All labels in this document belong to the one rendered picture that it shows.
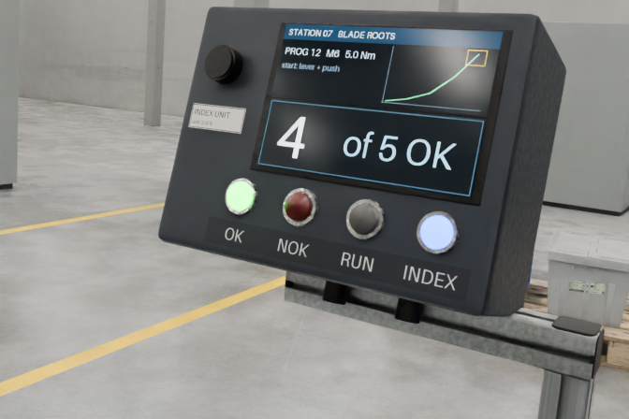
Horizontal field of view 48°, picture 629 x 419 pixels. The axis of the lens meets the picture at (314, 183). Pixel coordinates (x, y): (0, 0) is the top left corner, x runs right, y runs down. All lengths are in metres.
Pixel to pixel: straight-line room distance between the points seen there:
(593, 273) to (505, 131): 3.15
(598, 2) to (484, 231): 12.80
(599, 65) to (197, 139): 7.47
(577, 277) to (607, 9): 9.88
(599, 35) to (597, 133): 1.00
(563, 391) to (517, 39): 0.23
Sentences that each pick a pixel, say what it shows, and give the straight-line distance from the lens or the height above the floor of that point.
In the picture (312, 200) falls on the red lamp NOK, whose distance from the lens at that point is 0.48.
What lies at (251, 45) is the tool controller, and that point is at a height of 1.23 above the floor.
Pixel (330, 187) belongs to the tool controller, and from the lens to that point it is 0.48.
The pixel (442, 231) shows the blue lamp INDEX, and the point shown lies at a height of 1.12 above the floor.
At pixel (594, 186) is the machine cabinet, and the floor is 0.28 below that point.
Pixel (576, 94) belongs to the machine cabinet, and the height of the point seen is 1.21.
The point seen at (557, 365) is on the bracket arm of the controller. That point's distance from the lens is 0.51.
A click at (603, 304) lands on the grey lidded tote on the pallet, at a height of 0.25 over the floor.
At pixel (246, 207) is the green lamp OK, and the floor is 1.11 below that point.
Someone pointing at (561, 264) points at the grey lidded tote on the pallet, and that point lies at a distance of 3.58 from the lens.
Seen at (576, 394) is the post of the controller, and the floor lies 1.01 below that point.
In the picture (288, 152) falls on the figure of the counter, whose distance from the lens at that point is 0.50.
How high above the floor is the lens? 1.21
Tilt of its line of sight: 9 degrees down
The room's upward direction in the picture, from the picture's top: 4 degrees clockwise
